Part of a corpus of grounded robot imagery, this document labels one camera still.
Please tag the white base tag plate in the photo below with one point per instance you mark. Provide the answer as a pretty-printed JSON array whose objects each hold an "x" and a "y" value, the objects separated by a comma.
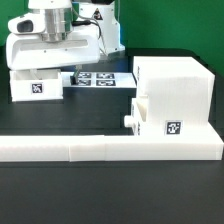
[{"x": 99, "y": 80}]

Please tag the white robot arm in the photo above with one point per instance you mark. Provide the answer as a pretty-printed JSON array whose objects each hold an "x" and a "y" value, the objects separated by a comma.
[{"x": 44, "y": 38}]

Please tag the white drawer box with tag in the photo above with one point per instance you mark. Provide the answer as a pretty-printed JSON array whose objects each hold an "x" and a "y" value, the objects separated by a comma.
[{"x": 137, "y": 119}]

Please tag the white L-shaped obstacle wall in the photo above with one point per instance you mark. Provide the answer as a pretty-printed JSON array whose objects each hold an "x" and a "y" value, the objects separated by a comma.
[{"x": 108, "y": 148}]

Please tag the white drawer cabinet frame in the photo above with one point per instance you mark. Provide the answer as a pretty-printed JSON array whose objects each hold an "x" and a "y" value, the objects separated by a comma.
[{"x": 173, "y": 94}]

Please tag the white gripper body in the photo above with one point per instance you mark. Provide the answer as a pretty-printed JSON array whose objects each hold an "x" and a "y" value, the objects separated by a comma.
[{"x": 25, "y": 52}]

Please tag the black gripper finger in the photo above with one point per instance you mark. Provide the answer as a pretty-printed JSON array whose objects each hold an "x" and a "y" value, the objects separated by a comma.
[{"x": 74, "y": 77}]

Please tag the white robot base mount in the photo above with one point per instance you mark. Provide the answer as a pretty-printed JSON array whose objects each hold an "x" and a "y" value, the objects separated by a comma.
[{"x": 103, "y": 11}]

